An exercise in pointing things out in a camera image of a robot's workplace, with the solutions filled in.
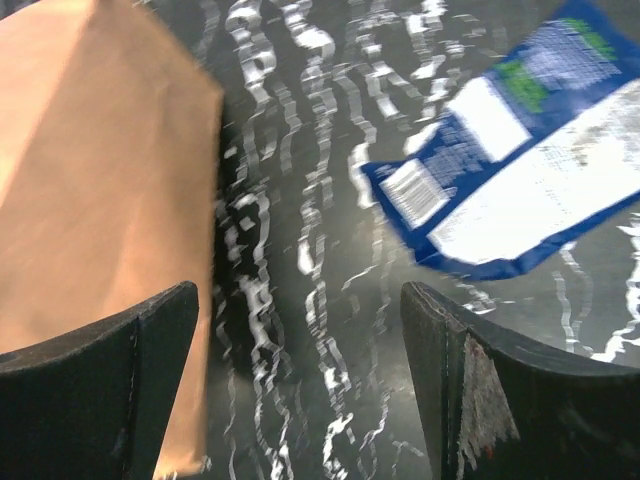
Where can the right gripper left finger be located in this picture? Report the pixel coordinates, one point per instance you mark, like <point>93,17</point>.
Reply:
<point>94,403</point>

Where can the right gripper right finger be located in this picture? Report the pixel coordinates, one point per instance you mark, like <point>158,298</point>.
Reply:
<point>496,404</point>

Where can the blue white snack packet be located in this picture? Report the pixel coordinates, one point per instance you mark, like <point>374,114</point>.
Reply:
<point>534,152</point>

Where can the brown paper bag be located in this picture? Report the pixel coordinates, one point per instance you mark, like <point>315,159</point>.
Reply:
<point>109,148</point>

